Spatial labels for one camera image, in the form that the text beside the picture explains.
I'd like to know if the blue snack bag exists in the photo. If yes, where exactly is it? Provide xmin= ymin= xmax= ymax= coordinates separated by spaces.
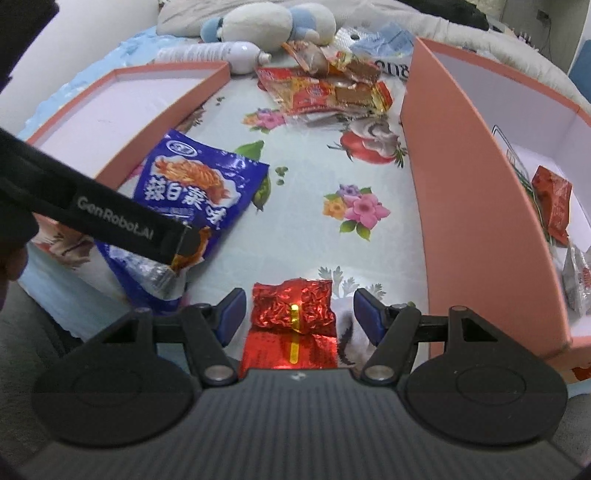
xmin=95 ymin=130 xmax=269 ymax=314

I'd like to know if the floral plastic tablecloth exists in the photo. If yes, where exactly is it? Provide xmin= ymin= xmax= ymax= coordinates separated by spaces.
xmin=20 ymin=31 xmax=448 ymax=368

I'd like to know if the orange red snack packet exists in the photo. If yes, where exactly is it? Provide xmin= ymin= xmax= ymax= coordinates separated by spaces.
xmin=532 ymin=166 xmax=572 ymax=246

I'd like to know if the white snack packet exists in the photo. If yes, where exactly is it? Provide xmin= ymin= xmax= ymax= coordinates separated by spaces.
xmin=562 ymin=243 xmax=591 ymax=317

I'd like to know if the pink cardboard box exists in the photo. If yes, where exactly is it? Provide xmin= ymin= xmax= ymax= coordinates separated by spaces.
xmin=401 ymin=39 xmax=590 ymax=378

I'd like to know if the black clothes pile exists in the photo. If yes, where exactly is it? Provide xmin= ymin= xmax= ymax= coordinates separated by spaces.
xmin=402 ymin=0 xmax=489 ymax=31

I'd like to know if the white 2088 label bag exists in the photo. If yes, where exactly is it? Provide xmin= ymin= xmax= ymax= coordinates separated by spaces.
xmin=374 ymin=57 xmax=412 ymax=82

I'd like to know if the shiny red foil packet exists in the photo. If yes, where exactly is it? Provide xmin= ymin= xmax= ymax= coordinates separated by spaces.
xmin=239 ymin=278 xmax=338 ymax=376

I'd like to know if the red flat snack packet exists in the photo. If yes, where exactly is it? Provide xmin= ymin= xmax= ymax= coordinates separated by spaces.
xmin=256 ymin=67 xmax=394 ymax=117

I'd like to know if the light blue plastic bag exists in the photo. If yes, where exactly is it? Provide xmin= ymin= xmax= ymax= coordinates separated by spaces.
xmin=335 ymin=22 xmax=415 ymax=59

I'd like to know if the pink box lid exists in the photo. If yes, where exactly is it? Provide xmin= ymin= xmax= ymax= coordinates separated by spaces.
xmin=27 ymin=62 xmax=230 ymax=190

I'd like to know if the green pickle snack packet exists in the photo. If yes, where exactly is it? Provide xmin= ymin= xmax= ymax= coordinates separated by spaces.
xmin=491 ymin=124 xmax=554 ymax=246

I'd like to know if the red yellow snack packet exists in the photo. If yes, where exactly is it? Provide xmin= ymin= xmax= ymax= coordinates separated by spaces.
xmin=329 ymin=51 xmax=381 ymax=85

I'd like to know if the brown meat snack packet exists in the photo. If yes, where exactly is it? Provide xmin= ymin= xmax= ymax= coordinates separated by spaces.
xmin=283 ymin=40 xmax=338 ymax=78

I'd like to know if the person's left hand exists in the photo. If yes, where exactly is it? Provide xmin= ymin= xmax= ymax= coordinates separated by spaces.
xmin=0 ymin=245 xmax=28 ymax=309

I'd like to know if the grey quilt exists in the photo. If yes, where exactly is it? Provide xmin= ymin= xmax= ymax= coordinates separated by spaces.
xmin=156 ymin=1 xmax=590 ymax=112

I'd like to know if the white blue plush toy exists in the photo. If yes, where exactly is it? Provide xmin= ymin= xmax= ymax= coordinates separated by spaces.
xmin=200 ymin=2 xmax=338 ymax=51

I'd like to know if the blue chair back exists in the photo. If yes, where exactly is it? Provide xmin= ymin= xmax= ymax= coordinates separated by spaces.
xmin=569 ymin=44 xmax=591 ymax=100

